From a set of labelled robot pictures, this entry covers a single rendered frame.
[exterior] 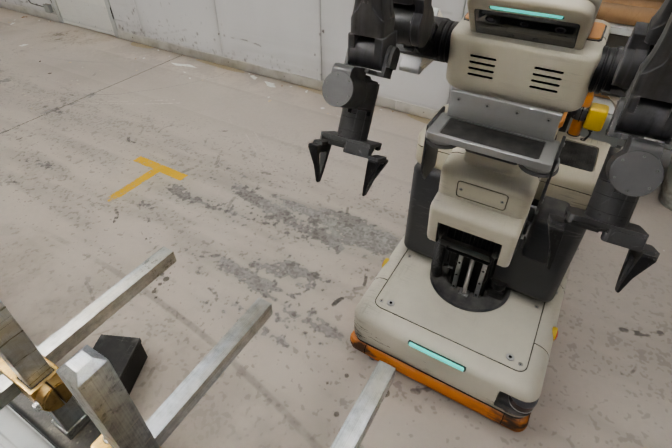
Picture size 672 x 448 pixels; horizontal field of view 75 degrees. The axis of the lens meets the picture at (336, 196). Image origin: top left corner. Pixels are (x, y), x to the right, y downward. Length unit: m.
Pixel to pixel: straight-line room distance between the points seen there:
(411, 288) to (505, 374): 0.40
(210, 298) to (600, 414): 1.51
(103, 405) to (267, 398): 1.18
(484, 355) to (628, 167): 0.97
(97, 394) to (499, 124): 0.82
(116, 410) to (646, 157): 0.68
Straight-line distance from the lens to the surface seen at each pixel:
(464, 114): 1.00
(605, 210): 0.73
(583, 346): 2.02
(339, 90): 0.73
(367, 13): 0.78
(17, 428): 1.15
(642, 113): 0.72
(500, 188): 1.09
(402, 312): 1.54
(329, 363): 1.75
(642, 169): 0.66
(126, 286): 0.94
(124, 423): 0.60
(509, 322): 1.61
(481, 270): 1.56
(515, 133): 0.99
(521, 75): 0.96
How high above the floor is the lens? 1.51
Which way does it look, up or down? 39 degrees down
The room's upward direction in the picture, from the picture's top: straight up
